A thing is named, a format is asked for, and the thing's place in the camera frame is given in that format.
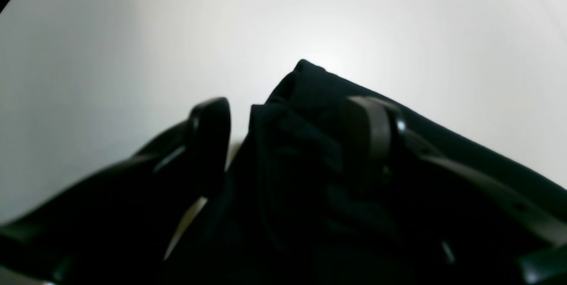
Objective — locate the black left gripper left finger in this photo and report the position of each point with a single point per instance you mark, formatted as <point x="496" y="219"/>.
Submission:
<point x="114" y="227"/>

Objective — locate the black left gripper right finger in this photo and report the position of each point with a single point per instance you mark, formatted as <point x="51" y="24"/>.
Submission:
<point x="463" y="226"/>

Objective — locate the black T-shirt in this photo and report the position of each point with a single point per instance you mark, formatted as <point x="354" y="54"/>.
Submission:
<point x="338" y="185"/>

